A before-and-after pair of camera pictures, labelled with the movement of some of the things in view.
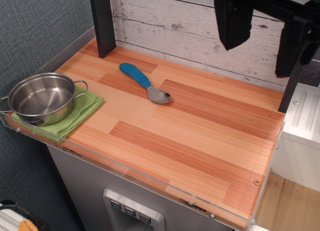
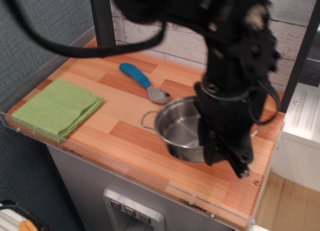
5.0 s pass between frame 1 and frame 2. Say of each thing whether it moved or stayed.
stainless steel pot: moved
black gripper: moved
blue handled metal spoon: stayed
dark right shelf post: stayed
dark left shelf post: stayed
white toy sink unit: stayed
